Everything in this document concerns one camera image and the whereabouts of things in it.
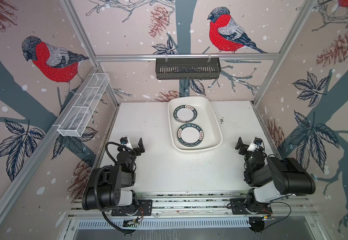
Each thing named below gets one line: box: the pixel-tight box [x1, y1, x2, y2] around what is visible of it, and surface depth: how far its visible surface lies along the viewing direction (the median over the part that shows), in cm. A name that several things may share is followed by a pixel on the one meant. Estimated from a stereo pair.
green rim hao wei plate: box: [173, 104, 198, 123], surface depth 114 cm
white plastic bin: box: [168, 96, 223, 154], surface depth 107 cm
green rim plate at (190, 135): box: [176, 123, 204, 147], surface depth 100 cm
